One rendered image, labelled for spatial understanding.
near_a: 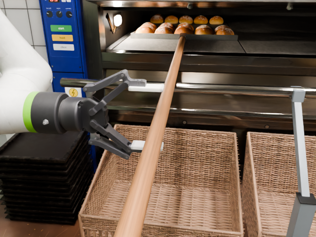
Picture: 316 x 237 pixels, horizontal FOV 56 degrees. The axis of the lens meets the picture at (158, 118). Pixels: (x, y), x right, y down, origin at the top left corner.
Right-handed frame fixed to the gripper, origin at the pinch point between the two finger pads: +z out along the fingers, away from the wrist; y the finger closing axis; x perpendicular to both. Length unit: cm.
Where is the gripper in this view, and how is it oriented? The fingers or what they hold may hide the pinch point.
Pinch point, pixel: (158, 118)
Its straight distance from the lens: 63.3
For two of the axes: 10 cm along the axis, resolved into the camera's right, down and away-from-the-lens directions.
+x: -1.3, 4.2, -9.0
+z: 9.9, 0.5, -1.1
